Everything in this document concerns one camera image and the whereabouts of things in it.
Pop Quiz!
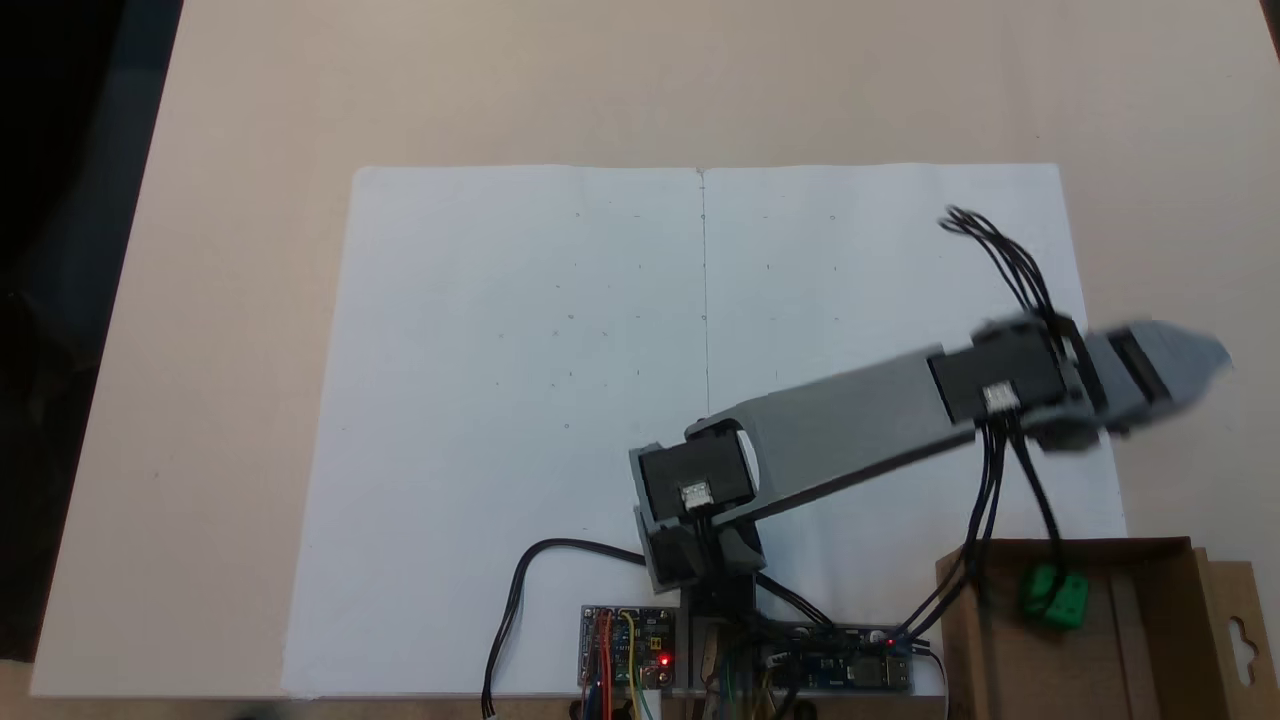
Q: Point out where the grey ridged fixed gripper jaw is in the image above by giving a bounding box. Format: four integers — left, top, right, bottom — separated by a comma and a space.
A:
1150, 320, 1234, 403

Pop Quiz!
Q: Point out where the green die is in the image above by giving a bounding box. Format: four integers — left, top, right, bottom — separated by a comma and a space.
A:
1018, 563, 1092, 632

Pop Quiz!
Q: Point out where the brown cardboard box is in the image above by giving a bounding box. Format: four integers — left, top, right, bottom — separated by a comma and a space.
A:
934, 536, 1280, 720

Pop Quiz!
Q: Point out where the blue power circuit board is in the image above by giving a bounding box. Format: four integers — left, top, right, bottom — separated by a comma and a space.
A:
760, 623, 914, 694

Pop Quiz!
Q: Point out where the green controller circuit board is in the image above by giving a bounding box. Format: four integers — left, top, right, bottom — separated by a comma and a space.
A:
578, 604, 678, 693

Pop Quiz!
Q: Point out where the white paper sheet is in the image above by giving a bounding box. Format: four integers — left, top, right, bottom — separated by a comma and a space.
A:
280, 162, 1131, 699

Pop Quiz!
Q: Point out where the black gripper motor cable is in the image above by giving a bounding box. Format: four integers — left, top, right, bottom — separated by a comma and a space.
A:
938, 205, 1079, 336

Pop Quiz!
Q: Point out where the black forearm motor cable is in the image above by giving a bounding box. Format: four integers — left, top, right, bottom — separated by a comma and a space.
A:
888, 412, 1071, 646

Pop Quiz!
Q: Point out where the black shoulder motor cable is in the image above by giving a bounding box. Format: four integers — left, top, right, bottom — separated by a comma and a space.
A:
750, 570, 836, 636

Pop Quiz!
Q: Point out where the yellow jumper wire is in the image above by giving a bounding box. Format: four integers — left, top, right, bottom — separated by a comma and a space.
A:
618, 610, 646, 720

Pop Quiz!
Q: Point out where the red jumper wire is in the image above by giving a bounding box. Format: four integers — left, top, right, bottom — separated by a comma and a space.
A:
594, 610, 615, 719

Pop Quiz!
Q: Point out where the black cable on table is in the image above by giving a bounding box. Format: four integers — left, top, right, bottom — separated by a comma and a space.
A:
482, 538, 683, 719

